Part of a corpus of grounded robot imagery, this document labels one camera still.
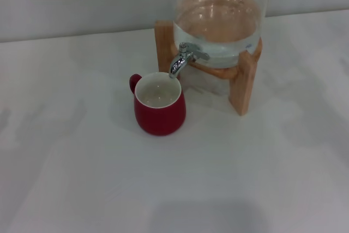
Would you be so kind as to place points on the red ceramic cup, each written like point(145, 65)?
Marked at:
point(161, 118)

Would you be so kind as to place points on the chrome faucet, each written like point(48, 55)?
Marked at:
point(180, 62)

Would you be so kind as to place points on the clear glass water dispenser jar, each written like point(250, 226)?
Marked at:
point(218, 47)

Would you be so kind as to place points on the wooden dispenser stand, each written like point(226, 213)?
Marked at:
point(245, 91)

